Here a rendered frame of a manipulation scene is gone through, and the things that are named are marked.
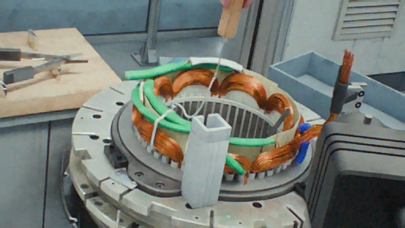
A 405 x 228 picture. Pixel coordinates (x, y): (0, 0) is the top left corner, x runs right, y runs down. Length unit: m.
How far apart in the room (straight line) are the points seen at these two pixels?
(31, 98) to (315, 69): 0.47
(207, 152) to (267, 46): 0.60
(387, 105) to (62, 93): 0.48
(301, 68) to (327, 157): 0.92
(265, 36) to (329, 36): 2.02
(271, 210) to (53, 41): 0.48
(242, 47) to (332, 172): 1.03
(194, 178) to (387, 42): 2.83
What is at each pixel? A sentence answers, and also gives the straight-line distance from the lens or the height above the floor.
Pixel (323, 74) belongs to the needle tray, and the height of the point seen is 1.04.
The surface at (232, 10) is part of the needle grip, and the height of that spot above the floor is 1.29.
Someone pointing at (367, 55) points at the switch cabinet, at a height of 0.21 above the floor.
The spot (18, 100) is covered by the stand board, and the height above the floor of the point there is 1.06.
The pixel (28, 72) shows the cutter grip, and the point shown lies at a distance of 0.99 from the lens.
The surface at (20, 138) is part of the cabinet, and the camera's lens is 1.02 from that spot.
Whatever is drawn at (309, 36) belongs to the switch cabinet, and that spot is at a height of 0.33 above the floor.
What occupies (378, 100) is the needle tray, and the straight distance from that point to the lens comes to 1.18.
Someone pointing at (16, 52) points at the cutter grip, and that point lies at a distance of 1.03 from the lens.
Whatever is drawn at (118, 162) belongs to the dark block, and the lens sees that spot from 0.80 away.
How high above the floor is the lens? 1.54
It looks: 29 degrees down
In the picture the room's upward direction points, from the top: 10 degrees clockwise
